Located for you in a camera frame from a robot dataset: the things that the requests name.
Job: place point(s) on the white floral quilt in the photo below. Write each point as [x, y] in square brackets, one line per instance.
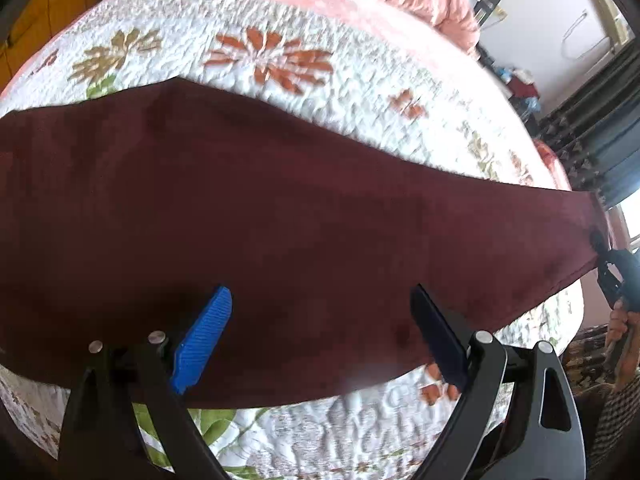
[320, 85]

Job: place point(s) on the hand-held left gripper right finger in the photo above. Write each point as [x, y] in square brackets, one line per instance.
[440, 340]

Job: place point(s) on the person's right hand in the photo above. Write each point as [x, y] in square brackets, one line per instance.
[619, 327]

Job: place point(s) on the yellow wooden cabinet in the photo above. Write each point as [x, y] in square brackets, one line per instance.
[47, 2]

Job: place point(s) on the pink blanket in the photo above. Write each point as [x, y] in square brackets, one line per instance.
[360, 5]

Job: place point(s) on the dark patterned curtain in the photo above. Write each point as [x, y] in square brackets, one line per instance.
[595, 125]

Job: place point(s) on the cluttered dark side table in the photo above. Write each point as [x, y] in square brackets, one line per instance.
[510, 77]

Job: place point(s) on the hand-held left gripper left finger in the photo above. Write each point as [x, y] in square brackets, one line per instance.
[205, 332]

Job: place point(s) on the maroon pants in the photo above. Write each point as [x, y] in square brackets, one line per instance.
[280, 240]

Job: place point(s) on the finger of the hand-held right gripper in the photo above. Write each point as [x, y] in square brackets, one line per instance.
[596, 240]

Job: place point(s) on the checkered clothing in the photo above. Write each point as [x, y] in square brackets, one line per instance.
[607, 410]

